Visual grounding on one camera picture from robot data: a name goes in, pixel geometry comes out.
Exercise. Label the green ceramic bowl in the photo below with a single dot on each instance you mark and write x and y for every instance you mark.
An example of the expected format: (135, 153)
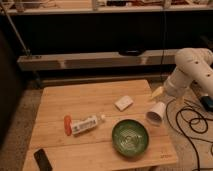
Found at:
(130, 138)

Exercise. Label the black round object on shelf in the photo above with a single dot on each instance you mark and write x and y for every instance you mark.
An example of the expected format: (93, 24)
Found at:
(131, 52)

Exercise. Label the white tube with label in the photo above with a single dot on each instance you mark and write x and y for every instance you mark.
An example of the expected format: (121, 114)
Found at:
(87, 124)

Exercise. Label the white ceramic cup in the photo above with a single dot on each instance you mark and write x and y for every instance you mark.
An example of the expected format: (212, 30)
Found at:
(156, 113)

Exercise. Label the white soap bar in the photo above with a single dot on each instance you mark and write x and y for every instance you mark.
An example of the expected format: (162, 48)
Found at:
(123, 103)

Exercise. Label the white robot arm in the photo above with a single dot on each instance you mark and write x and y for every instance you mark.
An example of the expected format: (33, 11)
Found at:
(192, 64)

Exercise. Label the black phone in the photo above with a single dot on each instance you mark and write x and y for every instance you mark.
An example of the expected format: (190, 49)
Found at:
(42, 160)

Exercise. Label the white metal shelf rack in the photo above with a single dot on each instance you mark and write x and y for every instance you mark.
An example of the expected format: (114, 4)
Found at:
(83, 39)

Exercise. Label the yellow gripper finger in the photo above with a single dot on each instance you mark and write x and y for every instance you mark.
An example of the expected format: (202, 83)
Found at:
(158, 92)

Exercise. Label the wooden table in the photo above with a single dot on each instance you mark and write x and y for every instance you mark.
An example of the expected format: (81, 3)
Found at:
(93, 151)

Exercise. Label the orange carrot toy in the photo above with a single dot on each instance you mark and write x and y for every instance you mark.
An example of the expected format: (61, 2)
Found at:
(67, 125)

